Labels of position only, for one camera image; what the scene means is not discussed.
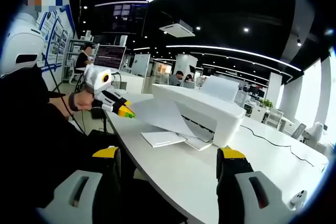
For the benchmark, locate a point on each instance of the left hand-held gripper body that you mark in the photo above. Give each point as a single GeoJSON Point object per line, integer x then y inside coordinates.
{"type": "Point", "coordinates": [98, 79]}

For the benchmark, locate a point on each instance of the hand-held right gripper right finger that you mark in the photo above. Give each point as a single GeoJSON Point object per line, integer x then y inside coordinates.
{"type": "Point", "coordinates": [252, 195]}

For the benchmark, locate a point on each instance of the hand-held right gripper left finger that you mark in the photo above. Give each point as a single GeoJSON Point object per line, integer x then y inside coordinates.
{"type": "Point", "coordinates": [78, 192]}

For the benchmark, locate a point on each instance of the white paper sheet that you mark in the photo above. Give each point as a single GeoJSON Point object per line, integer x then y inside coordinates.
{"type": "Point", "coordinates": [160, 116]}

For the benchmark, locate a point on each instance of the white printer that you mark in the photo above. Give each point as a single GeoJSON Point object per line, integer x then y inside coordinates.
{"type": "Point", "coordinates": [210, 113]}

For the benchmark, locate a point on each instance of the person's left hand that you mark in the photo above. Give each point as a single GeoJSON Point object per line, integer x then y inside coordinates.
{"type": "Point", "coordinates": [84, 102]}

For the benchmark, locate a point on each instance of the computer monitor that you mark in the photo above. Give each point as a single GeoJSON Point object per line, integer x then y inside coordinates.
{"type": "Point", "coordinates": [110, 57]}

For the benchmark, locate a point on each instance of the black wristband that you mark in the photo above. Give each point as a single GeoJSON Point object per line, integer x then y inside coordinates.
{"type": "Point", "coordinates": [73, 102]}

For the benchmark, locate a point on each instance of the white game controller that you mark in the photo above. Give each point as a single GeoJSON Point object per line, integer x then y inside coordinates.
{"type": "Point", "coordinates": [298, 200]}

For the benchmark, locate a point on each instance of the person in black shirt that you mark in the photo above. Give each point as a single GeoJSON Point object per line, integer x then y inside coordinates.
{"type": "Point", "coordinates": [39, 142]}

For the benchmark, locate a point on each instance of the hanging ceiling screens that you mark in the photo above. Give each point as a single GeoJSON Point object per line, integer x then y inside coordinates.
{"type": "Point", "coordinates": [123, 16]}

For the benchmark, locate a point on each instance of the white office chair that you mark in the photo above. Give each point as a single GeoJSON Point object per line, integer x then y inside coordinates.
{"type": "Point", "coordinates": [273, 119]}

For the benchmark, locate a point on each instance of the white worn chest device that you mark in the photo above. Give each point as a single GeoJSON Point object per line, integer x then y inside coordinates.
{"type": "Point", "coordinates": [21, 45]}

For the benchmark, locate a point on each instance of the white machine by window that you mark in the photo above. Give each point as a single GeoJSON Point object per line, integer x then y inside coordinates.
{"type": "Point", "coordinates": [315, 132]}

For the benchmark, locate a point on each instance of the ceiling air conditioner unit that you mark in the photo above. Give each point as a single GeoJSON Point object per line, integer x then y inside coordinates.
{"type": "Point", "coordinates": [177, 28]}

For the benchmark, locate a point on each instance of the green potted plant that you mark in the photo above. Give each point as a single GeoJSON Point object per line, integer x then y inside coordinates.
{"type": "Point", "coordinates": [266, 103]}

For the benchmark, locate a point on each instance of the blue framed wall poster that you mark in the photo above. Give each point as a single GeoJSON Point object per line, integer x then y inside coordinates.
{"type": "Point", "coordinates": [56, 37]}

